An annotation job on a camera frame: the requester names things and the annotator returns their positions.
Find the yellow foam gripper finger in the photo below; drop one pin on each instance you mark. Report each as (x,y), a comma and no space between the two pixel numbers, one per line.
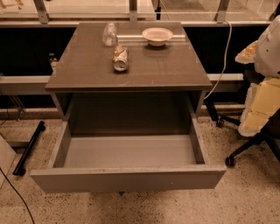
(262,102)
(247,55)

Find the orange soda can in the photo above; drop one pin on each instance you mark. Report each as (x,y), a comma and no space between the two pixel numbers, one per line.
(121,58)

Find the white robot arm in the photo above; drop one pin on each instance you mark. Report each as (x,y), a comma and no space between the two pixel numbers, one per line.
(267,54)

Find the grey cabinet with glossy top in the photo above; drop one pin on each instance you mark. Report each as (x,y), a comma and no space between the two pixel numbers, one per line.
(86,66)

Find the open grey top drawer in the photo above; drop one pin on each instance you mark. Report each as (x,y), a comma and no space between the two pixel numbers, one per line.
(128,144)

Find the white bowl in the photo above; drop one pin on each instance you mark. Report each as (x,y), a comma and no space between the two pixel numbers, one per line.
(157,36)

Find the black metal bar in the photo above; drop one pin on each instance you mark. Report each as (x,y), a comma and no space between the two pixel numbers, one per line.
(20,170)

